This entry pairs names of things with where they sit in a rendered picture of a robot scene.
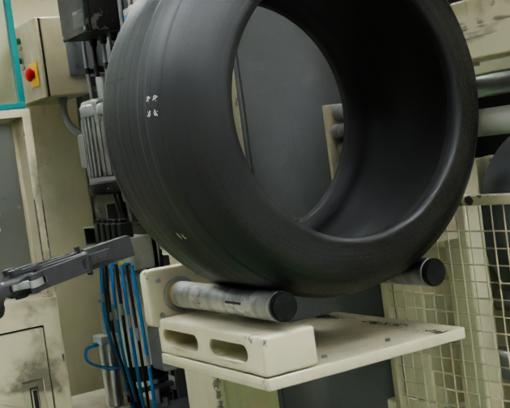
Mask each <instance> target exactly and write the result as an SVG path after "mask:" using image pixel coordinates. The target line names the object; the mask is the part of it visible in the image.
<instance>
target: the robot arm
mask: <svg viewBox="0 0 510 408"><path fill-rule="evenodd" d="M132 256H134V250H133V246H132V243H131V240H130V236H120V237H117V238H115V239H112V240H108V241H105V242H102V243H99V244H95V245H92V246H90V247H87V248H85V249H80V248H79V246H77V247H74V253H66V254H64V255H61V256H58V257H53V258H50V259H48V260H44V261H40V262H37V263H34V264H27V265H25V266H20V267H18V268H10V269H6V270H3V271H2V276H0V319H1V318H2V317H3V316H4V313H5V306H4V301H5V299H7V298H10V299H14V298H15V300H21V299H23V298H26V297H28V296H29V295H30V294H38V293H39V292H41V291H43V290H45V289H47V288H49V287H52V286H55V285H57V284H59V283H63V282H65V281H67V280H70V279H72V278H75V277H78V276H80V275H82V274H86V273H87V274H88V275H92V274H93V271H92V270H94V269H97V268H100V267H102V266H106V265H108V264H111V263H114V262H116V261H120V260H123V259H126V258H128V257H132Z"/></svg>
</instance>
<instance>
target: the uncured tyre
mask: <svg viewBox="0 0 510 408"><path fill-rule="evenodd" d="M257 6H260V7H263V8H266V9H268V10H271V11H274V12H276V13H278V14H280V15H282V16H283V17H285V18H287V19H289V20H290V21H291V22H292V23H294V24H295V25H297V26H298V27H299V28H300V29H302V30H303V31H304V32H305V33H306V34H307V35H308V36H309V37H310V38H311V39H312V41H313V42H314V43H315V44H316V46H317V47H318V49H319V50H320V51H321V52H322V54H323V55H324V57H325V59H326V61H327V62H328V64H329V67H330V69H331V70H332V72H333V74H334V77H335V80H336V83H337V85H338V90H339V93H340V96H341V101H342V111H343V120H344V133H343V143H342V152H341V156H340V160H339V162H338V167H337V170H336V172H335V174H334V178H333V180H332V181H331V183H330V185H329V188H328V189H327V190H326V192H325V194H324V195H323V197H322V198H321V200H320V201H319V202H318V203H317V204H316V205H315V206H314V207H313V208H312V209H311V210H310V211H309V212H308V213H307V214H306V215H305V216H304V217H303V218H302V219H300V220H299V221H296V220H294V219H293V218H292V217H291V216H289V215H288V214H287V213H285V212H284V211H283V210H282V209H281V208H280V207H279V206H278V205H277V204H276V203H275V202H274V201H273V200H272V199H271V198H270V197H269V195H268V194H267V193H266V192H265V190H264V189H263V188H262V187H261V185H260V184H259V182H258V181H257V179H256V177H255V176H254V175H253V172H252V170H251V168H250V167H249V164H248V162H247V160H246V158H245V156H244V152H243V151H242V148H241V145H240V141H239V138H238V135H237V132H236V125H235V121H234V115H233V108H232V74H233V67H234V62H235V58H236V51H237V49H238V45H239V43H240V38H241V36H242V34H243V31H244V29H245V27H246V24H247V22H248V21H249V19H250V17H251V15H252V13H253V12H254V11H255V9H256V8H257ZM123 77H124V80H121V81H119V82H116V83H111V84H109V85H106V83H108V82H111V81H113V80H116V79H120V78H123ZM149 91H159V116H160V119H159V120H154V121H147V111H146V92H149ZM103 123H104V136H105V142H106V147H107V151H108V157H109V160H110V164H111V166H112V169H113V173H114V176H115V177H116V180H117V183H118V185H119V188H120V190H121V192H122V194H123V196H124V198H125V200H126V202H127V204H128V205H129V207H130V209H131V210H132V212H133V213H134V215H135V217H136V218H137V220H138V221H139V222H140V223H141V225H142V226H143V228H144V229H145V230H146V231H147V233H148V234H149V235H150V236H151V237H152V238H153V239H154V240H155V241H156V242H157V243H158V244H159V245H160V246H161V247H162V248H163V249H164V250H165V251H166V252H167V253H169V254H170V255H171V256H172V257H174V258H175V259H176V260H177V261H179V262H180V263H181V264H182V265H183V266H185V267H187V268H188V269H190V270H192V271H193V272H194V273H196V274H199V275H201V276H202V277H204V278H207V279H209V280H210V281H213V282H215V283H218V284H221V285H228V286H237V287H252V288H261V289H269V290H277V291H287V292H290V293H291V294H292V295H293V296H301V297H310V298H329V297H337V296H342V295H349V294H353V293H356V292H359V291H363V290H366V289H368V288H370V287H374V286H376V285H378V284H380V283H383V282H385V281H387V280H389V279H391V278H393V277H395V276H397V275H398V274H400V273H401V272H403V271H404V270H406V269H408V268H409V267H410V266H412V265H413V264H414V263H415V262H416V261H417V260H419V259H420V258H421V257H422V256H423V255H424V254H425V253H426V252H427V251H428V250H429V249H430V248H431V247H432V246H433V244H434V243H435V242H436V241H437V240H438V239H439V238H440V236H441V235H442V234H443V232H444V230H445V229H446V227H447V226H448V225H449V223H450V222H451V220H452V218H453V216H454V215H455V213H456V211H457V208H458V207H459V205H460V203H461V200H462V198H463V196H464V193H465V190H466V187H467V185H468V182H469V179H470V174H471V171H472V167H473V164H474V157H475V152H476V147H477V141H478V89H477V83H476V77H475V73H474V65H473V62H472V58H471V56H470V51H469V48H468V45H467V43H466V40H465V36H464V34H463V31H462V29H461V26H460V24H459V22H458V20H457V17H456V16H455V14H454V12H453V9H452V7H451V6H450V4H449V3H448V0H137V1H136V3H135V4H134V5H133V7H132V9H131V10H130V12H129V14H128V15H127V17H126V19H125V22H124V23H123V25H122V27H121V30H120V31H119V33H118V35H117V38H116V41H115V43H114V46H113V50H112V52H111V55H110V58H109V61H108V67H107V71H106V75H105V81H104V95H103ZM172 230H181V231H182V232H183V233H184V235H185V236H186V237H187V238H188V240H189V241H190V242H181V241H180V240H179V238H178V237H177V236H176V235H175V233H174V232H173V231H172Z"/></svg>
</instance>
